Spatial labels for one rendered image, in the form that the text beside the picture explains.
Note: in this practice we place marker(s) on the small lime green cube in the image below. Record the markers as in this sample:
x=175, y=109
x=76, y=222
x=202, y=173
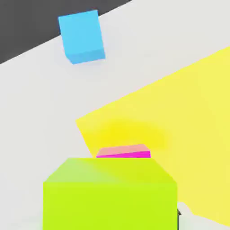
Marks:
x=109, y=197

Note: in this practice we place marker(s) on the small magenta cube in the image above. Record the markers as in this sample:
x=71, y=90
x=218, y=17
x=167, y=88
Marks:
x=124, y=152

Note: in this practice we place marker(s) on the large yellow box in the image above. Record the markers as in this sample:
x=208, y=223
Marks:
x=176, y=125

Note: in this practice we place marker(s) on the small light blue cube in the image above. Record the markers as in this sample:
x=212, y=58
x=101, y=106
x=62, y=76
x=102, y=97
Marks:
x=81, y=36

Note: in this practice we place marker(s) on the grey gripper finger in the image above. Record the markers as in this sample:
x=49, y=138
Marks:
x=186, y=219

